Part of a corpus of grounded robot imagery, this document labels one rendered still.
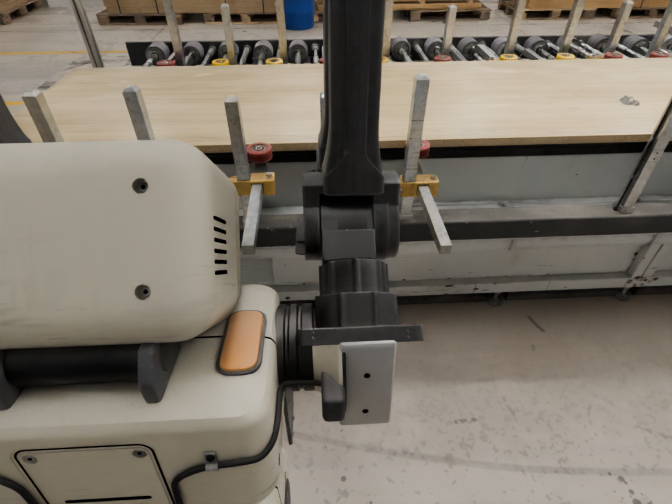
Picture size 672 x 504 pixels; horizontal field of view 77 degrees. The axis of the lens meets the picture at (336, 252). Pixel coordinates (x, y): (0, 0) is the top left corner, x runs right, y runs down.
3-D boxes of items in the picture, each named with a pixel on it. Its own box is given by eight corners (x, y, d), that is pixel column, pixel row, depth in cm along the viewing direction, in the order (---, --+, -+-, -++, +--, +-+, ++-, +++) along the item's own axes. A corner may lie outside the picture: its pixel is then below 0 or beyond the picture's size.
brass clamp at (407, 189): (437, 197, 132) (440, 183, 129) (394, 198, 132) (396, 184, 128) (433, 186, 137) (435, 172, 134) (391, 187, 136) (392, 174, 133)
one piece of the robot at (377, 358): (389, 426, 42) (397, 344, 36) (339, 428, 42) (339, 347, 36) (376, 352, 51) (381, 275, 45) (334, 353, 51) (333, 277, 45)
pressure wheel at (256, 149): (247, 175, 141) (242, 143, 134) (270, 170, 144) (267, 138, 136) (254, 187, 136) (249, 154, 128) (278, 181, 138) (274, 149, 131)
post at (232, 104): (258, 242, 142) (236, 98, 110) (248, 242, 141) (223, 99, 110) (259, 235, 144) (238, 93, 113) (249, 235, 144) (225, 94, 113)
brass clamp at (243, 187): (275, 196, 129) (273, 181, 125) (230, 197, 128) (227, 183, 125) (276, 185, 133) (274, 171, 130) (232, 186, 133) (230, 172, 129)
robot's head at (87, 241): (208, 347, 29) (202, 127, 29) (-116, 361, 28) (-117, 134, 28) (245, 320, 43) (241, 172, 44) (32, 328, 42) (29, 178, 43)
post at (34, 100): (102, 241, 138) (33, 93, 107) (91, 241, 138) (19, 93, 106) (106, 234, 140) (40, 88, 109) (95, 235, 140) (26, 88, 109)
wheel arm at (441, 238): (450, 256, 111) (453, 243, 108) (437, 257, 111) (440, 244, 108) (417, 171, 144) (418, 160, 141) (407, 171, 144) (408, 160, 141)
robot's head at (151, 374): (177, 461, 34) (145, 373, 28) (17, 470, 33) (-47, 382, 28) (197, 387, 40) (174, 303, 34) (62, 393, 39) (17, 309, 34)
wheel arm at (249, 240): (256, 257, 107) (254, 244, 104) (242, 257, 107) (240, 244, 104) (267, 169, 140) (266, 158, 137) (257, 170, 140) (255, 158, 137)
